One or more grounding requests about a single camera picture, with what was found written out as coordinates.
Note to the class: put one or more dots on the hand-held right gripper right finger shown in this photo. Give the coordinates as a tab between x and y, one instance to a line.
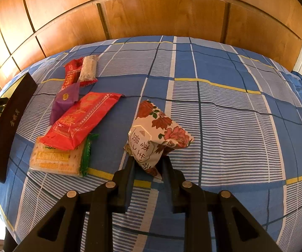
168	170

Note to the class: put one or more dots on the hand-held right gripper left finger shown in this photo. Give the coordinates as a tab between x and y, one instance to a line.
128	173

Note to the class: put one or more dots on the gold-lined dark tin box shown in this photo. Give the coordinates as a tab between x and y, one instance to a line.
11	115

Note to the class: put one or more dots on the white floral snack packet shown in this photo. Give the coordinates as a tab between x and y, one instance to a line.
153	136

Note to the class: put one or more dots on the large red snack packet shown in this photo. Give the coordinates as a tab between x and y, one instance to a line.
82	118

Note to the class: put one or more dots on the purple snack packet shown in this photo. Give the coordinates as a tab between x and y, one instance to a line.
63	99

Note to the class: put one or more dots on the green-edged cracker packet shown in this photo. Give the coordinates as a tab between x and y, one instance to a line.
56	160

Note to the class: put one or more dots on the blue plaid bedsheet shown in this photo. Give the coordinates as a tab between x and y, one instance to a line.
219	110

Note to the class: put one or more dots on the small red snack packet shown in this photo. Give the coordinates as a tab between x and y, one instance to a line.
70	76

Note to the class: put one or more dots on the clear rice bar packet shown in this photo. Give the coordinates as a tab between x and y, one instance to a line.
88	68

